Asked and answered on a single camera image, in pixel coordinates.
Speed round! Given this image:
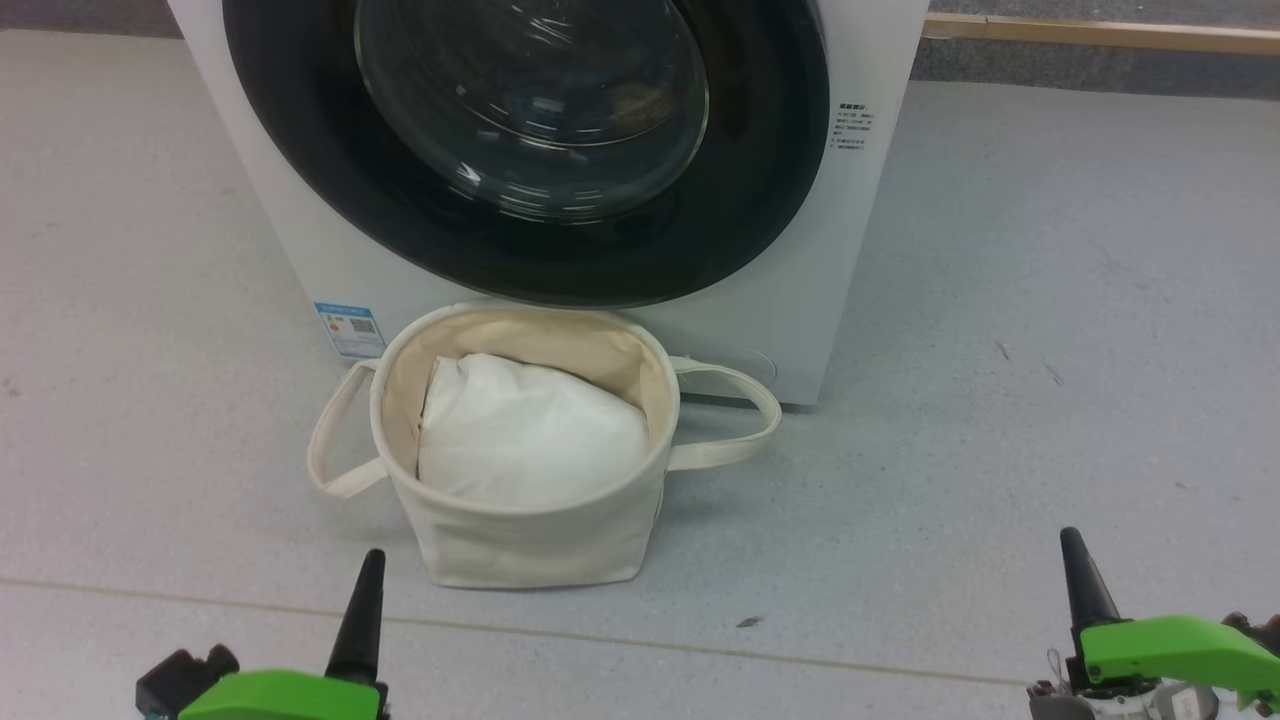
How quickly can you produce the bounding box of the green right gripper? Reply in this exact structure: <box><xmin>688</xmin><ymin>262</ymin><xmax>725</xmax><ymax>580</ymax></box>
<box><xmin>1028</xmin><ymin>527</ymin><xmax>1280</xmax><ymax>720</ymax></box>

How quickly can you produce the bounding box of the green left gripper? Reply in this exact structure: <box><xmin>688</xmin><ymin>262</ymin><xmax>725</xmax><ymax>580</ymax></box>
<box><xmin>178</xmin><ymin>548</ymin><xmax>391</xmax><ymax>720</ymax></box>

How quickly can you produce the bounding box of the black-rimmed glass washer door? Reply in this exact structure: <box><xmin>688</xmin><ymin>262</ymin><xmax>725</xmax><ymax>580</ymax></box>
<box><xmin>221</xmin><ymin>0</ymin><xmax>833</xmax><ymax>309</ymax></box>

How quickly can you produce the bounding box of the white front-load washing machine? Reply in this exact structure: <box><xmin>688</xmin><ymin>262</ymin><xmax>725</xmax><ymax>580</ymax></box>
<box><xmin>168</xmin><ymin>0</ymin><xmax>931</xmax><ymax>409</ymax></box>

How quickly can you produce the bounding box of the cream canvas laundry basket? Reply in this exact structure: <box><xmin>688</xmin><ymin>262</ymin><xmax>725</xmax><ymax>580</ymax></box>
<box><xmin>306</xmin><ymin>302</ymin><xmax>783</xmax><ymax>591</ymax></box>

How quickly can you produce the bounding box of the white pillow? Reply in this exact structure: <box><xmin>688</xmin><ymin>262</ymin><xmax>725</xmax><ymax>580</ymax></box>
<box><xmin>417</xmin><ymin>352</ymin><xmax>651</xmax><ymax>511</ymax></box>

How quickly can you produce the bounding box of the blue energy label sticker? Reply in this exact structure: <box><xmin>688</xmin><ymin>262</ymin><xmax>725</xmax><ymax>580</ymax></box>
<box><xmin>314</xmin><ymin>302</ymin><xmax>388</xmax><ymax>361</ymax></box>

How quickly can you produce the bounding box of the round filter cover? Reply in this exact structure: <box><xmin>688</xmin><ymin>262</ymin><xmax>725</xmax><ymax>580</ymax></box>
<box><xmin>690</xmin><ymin>345</ymin><xmax>777</xmax><ymax>386</ymax></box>

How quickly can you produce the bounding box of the small printed text label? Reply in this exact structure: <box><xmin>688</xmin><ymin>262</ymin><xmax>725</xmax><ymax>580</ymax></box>
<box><xmin>833</xmin><ymin>100</ymin><xmax>871</xmax><ymax>153</ymax></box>

